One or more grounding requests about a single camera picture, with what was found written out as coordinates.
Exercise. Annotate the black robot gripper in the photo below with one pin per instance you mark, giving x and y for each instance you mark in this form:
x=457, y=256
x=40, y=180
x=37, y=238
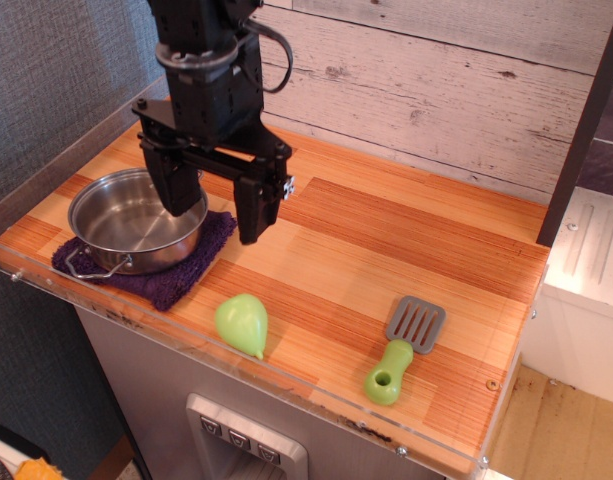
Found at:
x=212, y=121

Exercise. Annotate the green toy pear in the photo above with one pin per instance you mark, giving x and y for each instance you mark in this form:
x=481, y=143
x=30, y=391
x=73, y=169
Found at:
x=242, y=323

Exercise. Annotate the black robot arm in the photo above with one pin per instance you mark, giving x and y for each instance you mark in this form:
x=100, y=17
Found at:
x=201, y=25

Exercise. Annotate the stainless steel pot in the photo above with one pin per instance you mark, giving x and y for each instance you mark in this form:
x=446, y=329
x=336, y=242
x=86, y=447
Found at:
x=126, y=230

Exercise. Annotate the purple cloth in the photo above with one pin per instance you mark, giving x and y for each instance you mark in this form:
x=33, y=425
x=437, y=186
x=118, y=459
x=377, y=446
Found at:
x=162, y=289

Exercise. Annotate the clear acrylic table guard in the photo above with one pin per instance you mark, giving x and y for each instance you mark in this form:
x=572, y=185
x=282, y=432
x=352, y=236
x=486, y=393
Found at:
x=435, y=190

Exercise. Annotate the grey toy fridge cabinet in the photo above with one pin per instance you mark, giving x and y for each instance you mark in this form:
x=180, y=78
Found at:
x=192, y=421

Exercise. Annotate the grey green toy spatula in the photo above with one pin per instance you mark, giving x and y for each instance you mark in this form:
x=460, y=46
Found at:
x=413, y=329

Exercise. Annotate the orange yellow object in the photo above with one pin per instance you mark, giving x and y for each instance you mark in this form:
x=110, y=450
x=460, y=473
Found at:
x=37, y=469

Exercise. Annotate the white toy sink unit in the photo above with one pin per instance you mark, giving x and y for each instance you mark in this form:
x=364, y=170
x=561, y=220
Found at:
x=570, y=334

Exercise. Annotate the dark vertical post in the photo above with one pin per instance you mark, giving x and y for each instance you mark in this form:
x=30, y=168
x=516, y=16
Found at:
x=595, y=104

